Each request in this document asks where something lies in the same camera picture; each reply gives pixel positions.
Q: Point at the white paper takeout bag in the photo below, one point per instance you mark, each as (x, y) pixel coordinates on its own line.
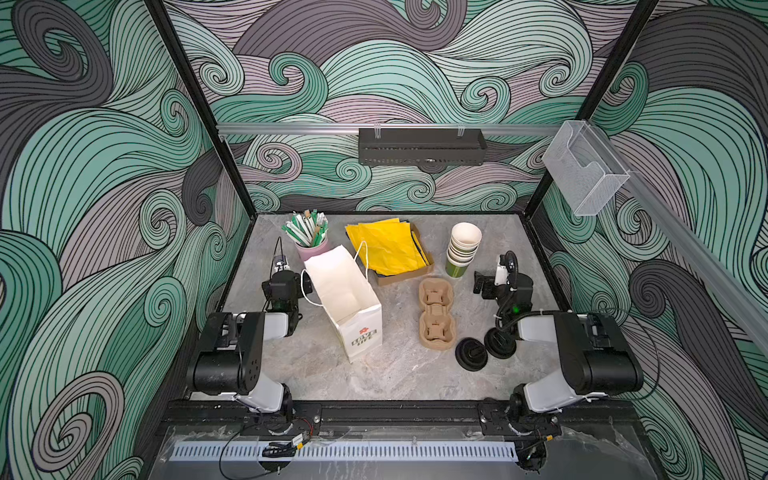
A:
(340, 280)

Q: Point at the yellow napkin stack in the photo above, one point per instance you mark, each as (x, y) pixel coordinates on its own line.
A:
(389, 247)

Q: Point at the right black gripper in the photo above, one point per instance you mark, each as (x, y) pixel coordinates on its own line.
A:
(486, 284)

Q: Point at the brown pulp cup carrier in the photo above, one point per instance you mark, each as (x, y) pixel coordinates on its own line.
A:
(437, 327)

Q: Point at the pink cup of stirrers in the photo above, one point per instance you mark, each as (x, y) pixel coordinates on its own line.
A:
(309, 231)

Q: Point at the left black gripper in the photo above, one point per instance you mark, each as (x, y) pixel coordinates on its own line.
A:
(282, 274)

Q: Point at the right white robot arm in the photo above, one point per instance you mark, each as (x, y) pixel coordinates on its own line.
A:
(595, 359)

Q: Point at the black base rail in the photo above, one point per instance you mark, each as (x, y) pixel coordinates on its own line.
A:
(326, 417)

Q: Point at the stack of green paper cups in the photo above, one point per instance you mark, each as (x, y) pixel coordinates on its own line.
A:
(463, 245)

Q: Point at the black wall-mounted tray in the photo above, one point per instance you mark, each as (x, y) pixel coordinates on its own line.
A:
(431, 149)

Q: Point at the brown cardboard napkin tray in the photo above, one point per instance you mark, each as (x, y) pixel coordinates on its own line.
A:
(428, 269)

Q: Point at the black coffee lid stack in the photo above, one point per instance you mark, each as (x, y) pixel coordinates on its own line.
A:
(500, 344)

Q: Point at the white slotted cable duct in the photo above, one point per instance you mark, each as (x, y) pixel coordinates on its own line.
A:
(241, 451)

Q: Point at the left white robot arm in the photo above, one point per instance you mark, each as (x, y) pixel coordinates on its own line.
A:
(227, 362)

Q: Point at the clear acrylic wall holder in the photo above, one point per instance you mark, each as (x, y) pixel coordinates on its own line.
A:
(585, 167)

